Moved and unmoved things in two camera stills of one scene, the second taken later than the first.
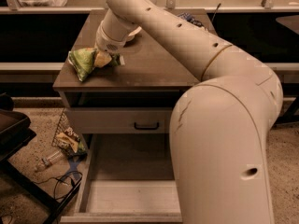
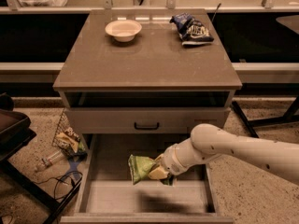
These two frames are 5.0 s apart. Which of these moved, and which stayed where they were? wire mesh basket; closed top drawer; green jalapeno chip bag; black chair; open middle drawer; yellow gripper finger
Moved: green jalapeno chip bag; yellow gripper finger
Stayed: black chair; open middle drawer; closed top drawer; wire mesh basket
